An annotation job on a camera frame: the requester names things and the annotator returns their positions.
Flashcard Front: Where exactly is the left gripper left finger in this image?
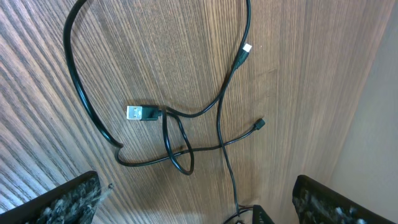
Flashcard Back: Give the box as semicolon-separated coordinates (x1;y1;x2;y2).
1;170;101;223

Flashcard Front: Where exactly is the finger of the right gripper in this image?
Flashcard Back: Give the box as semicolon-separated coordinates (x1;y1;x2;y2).
252;205;274;224

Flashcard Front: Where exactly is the black usb cable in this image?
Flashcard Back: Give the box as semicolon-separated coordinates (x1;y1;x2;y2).
63;0;267;177
161;0;253;224

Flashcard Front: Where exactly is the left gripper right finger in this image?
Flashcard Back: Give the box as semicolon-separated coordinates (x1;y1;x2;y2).
292;175;394;224

